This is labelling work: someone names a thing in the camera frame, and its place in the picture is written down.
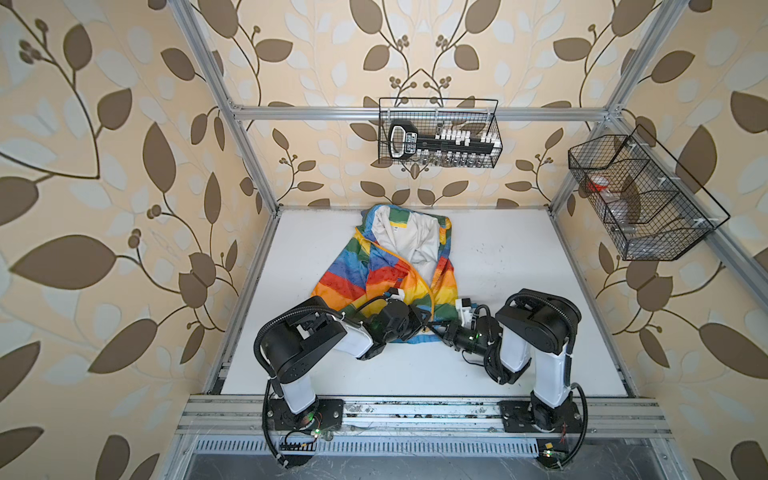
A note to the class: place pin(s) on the black wire basket wall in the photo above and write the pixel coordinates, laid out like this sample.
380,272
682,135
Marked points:
470,114
655,208

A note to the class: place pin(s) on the black wire basket back wall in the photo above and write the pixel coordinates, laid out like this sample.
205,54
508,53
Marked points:
470,114

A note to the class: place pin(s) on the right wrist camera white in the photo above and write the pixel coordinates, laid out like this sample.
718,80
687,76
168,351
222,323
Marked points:
466,312

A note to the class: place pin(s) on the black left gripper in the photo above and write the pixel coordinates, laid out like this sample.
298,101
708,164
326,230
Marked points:
417,314

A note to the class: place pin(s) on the red lidded clear container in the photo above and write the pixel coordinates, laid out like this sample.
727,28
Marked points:
596,184

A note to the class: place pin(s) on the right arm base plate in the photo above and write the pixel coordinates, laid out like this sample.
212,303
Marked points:
524,417

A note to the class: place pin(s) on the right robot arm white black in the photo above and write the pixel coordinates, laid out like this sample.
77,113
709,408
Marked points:
532,329

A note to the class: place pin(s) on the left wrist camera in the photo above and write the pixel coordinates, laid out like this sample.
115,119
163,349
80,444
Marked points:
394,294

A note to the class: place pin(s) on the black wire basket right wall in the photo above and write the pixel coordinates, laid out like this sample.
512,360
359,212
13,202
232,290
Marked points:
655,208

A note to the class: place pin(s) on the black white tool in basket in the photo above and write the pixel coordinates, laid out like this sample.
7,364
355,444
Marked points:
403,140

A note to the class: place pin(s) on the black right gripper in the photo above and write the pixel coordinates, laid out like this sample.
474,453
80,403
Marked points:
450,333

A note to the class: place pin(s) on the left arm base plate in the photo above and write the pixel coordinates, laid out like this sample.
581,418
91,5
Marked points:
323,414

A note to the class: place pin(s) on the rainbow coloured jacket white lining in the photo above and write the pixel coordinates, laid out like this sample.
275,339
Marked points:
394,249

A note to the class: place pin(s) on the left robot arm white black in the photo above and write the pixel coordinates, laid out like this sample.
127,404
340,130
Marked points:
289,346

